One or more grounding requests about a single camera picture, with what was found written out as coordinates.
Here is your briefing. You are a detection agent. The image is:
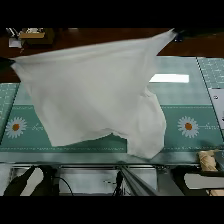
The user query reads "cardboard box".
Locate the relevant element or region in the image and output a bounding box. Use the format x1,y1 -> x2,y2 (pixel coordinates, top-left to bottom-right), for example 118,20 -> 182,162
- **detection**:
18,27 -> 56,46

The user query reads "black cable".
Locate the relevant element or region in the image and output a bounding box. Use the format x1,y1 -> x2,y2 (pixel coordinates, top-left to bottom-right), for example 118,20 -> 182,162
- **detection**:
54,176 -> 75,197

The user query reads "silver frame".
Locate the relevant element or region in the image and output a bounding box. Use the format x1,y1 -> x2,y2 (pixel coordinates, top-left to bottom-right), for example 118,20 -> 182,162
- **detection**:
0,161 -> 224,197

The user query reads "white T-shirt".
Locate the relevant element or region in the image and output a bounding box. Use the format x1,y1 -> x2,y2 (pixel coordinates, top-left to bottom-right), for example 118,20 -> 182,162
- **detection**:
10,28 -> 176,160

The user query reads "beige garment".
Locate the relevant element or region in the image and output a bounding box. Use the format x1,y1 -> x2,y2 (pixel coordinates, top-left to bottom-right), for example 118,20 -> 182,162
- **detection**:
197,149 -> 222,173

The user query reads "blue round object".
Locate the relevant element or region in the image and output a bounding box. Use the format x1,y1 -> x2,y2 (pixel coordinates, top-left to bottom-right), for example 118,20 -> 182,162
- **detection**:
173,33 -> 184,43

